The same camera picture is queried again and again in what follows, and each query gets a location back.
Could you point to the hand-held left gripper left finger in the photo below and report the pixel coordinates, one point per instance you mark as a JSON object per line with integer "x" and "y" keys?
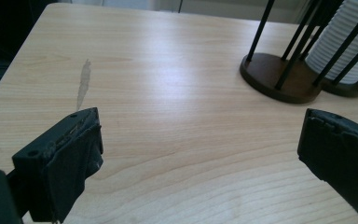
{"x": 59, "y": 165}

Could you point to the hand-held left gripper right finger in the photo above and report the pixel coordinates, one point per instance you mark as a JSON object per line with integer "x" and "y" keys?
{"x": 341, "y": 155}

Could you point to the dark wooden cup holder rack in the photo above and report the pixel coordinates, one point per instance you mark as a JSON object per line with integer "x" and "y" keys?
{"x": 267, "y": 71}

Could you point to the stack of white paper cups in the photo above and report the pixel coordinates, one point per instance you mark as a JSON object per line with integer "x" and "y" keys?
{"x": 334, "y": 37}

